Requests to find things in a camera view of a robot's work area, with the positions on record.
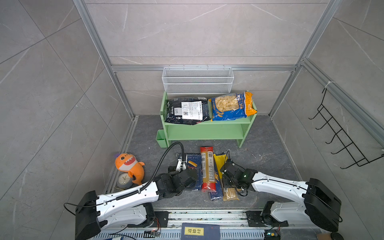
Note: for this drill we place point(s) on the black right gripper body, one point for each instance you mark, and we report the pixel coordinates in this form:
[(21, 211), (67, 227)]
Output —
[(229, 184)]

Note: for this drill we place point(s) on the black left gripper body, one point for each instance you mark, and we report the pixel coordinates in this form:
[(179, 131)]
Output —
[(173, 173)]

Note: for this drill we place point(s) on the yellow spaghetti packet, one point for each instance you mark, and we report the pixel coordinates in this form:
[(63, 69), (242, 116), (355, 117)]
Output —
[(229, 194)]

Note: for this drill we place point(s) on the blue orange shell pasta bag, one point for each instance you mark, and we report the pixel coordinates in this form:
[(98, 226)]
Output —
[(232, 107)]

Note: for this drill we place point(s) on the black pasta bag white label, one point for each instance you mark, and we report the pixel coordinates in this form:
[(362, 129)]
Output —
[(187, 110)]

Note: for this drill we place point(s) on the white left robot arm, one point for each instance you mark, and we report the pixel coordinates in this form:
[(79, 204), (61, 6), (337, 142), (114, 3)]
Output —
[(132, 207)]

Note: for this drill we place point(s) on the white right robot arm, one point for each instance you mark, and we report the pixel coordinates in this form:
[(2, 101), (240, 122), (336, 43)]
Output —
[(309, 201)]

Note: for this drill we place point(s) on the blue Barilla pasta box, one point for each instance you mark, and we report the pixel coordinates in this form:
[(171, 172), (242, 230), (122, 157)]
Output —
[(194, 162)]

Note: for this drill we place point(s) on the green wooden shelf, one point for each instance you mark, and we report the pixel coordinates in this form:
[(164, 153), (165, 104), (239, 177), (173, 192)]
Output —
[(208, 130)]

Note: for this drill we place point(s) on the blue spaghetti packet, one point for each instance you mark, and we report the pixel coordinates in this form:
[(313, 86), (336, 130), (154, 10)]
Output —
[(218, 194)]

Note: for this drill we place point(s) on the red spaghetti packet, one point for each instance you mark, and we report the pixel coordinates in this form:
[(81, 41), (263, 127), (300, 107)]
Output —
[(208, 170)]

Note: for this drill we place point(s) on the small round alarm clock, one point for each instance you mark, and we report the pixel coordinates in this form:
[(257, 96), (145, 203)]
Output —
[(124, 181)]

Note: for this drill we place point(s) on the orange shark plush toy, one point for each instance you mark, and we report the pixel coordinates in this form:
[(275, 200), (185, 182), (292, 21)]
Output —
[(128, 163)]

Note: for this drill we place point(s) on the blue book yellow label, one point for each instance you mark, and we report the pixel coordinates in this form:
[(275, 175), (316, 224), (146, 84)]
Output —
[(200, 232)]

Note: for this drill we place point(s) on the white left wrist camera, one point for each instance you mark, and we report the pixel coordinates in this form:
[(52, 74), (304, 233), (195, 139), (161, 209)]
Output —
[(181, 165)]

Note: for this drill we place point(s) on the metal base rail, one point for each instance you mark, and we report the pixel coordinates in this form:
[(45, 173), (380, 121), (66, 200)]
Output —
[(234, 225)]

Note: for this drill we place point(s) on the white wire mesh basket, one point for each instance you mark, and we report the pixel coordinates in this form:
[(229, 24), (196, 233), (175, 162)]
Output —
[(197, 80)]

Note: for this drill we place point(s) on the black wire hook rack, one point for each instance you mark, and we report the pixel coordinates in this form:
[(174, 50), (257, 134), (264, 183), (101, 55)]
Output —
[(339, 133)]

